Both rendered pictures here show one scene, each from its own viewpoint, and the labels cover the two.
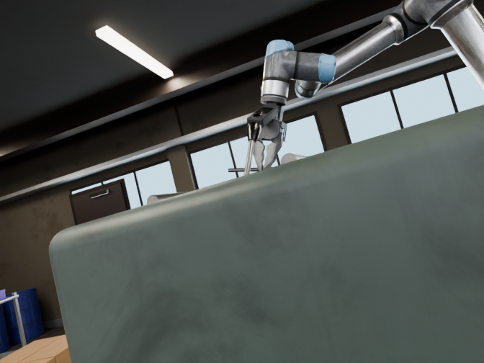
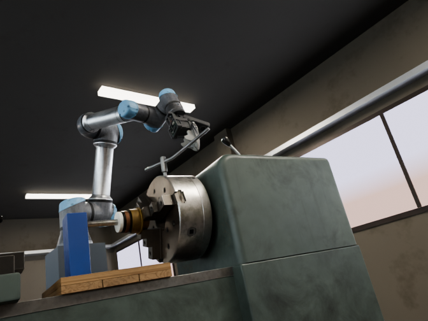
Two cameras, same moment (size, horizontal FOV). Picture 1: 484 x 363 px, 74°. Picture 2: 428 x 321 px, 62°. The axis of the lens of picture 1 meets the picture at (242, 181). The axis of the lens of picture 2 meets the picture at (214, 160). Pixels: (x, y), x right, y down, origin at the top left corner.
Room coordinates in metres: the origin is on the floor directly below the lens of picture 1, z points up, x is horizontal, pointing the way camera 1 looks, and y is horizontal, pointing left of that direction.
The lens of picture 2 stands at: (1.91, 0.66, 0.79)
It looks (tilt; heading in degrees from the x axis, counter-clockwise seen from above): 20 degrees up; 213
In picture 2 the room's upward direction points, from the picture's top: 12 degrees counter-clockwise
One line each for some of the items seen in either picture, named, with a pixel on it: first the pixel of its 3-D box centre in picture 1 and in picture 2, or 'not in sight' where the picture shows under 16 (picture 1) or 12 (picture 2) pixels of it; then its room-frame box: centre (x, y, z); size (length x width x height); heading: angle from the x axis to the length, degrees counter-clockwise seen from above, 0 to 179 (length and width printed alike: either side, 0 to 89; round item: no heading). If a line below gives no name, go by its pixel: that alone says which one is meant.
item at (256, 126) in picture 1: (254, 132); (226, 142); (0.71, -0.05, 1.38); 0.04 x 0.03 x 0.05; 158
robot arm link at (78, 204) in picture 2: not in sight; (74, 213); (0.98, -0.78, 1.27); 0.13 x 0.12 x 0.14; 177
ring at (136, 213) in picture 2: not in sight; (134, 221); (1.08, -0.26, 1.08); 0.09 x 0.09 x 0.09; 68
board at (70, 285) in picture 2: not in sight; (103, 285); (1.20, -0.31, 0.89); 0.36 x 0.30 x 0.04; 68
